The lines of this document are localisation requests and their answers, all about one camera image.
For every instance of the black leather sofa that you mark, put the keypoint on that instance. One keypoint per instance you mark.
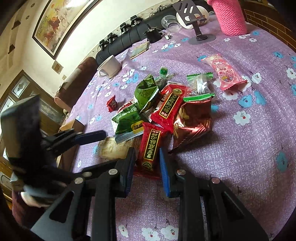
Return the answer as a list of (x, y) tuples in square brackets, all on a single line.
[(132, 35)]

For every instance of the pink knitted thermos bottle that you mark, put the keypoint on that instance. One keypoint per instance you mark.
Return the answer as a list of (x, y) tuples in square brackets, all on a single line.
[(229, 16)]

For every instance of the shiny dark red snack bag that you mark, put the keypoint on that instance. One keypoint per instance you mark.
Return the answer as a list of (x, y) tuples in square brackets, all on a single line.
[(192, 121)]

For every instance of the framed horse painting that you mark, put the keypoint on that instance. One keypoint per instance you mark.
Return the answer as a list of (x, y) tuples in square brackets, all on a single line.
[(57, 21)]

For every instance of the cardboard tray box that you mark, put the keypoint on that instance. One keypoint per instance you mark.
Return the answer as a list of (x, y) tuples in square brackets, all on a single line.
[(66, 159)]

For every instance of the grey phone stand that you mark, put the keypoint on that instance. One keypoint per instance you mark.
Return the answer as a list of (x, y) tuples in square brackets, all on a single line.
[(186, 9)]

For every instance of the green yellow-label snack packet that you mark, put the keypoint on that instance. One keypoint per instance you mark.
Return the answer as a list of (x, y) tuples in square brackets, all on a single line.
[(127, 123)]

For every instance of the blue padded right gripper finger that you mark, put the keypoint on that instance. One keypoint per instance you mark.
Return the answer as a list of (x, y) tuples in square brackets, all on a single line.
[(208, 209)]

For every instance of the clear green-ended pastry packet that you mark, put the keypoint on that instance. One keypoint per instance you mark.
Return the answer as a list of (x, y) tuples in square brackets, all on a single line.
[(198, 87)]

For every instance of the green twisted candy wrapper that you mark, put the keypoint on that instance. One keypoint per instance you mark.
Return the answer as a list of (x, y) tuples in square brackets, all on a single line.
[(163, 77)]

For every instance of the red black-label snack packet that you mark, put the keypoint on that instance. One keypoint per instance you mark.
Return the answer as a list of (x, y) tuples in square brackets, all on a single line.
[(172, 99)]

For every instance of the brown armchair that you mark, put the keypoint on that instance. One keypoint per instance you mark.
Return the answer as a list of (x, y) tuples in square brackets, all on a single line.
[(74, 85)]

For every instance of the white ceramic mug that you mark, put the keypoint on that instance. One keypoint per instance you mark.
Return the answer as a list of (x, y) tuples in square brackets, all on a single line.
[(110, 67)]

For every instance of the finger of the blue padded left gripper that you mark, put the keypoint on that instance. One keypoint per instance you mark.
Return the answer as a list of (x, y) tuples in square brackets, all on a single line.
[(86, 208)]

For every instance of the wooden brick-pattern cabinet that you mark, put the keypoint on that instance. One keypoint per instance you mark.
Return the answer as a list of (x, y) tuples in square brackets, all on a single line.
[(264, 15)]

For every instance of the white round container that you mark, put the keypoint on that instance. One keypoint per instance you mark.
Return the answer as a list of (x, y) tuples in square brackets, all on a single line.
[(201, 20)]

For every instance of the small red candy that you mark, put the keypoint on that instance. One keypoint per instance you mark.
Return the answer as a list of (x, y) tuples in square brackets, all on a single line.
[(112, 104)]

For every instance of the small black pouch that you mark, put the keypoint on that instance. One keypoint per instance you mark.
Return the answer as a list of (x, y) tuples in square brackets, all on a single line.
[(153, 34)]

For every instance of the white gloved hand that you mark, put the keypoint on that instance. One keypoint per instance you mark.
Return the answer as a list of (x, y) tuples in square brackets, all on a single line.
[(40, 189)]

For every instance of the green notebook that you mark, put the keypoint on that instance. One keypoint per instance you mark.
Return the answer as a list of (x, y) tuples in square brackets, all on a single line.
[(139, 50)]

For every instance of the pink My Melody snack packet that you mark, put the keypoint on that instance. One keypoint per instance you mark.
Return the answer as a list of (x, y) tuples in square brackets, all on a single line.
[(227, 75)]

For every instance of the clear glass jar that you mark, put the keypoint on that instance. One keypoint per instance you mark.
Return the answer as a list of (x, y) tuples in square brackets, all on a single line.
[(170, 23)]

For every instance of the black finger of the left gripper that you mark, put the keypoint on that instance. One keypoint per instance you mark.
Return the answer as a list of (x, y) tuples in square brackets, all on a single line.
[(88, 138)]

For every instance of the purple floral tablecloth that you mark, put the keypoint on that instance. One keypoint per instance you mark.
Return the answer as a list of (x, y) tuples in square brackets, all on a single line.
[(245, 135)]

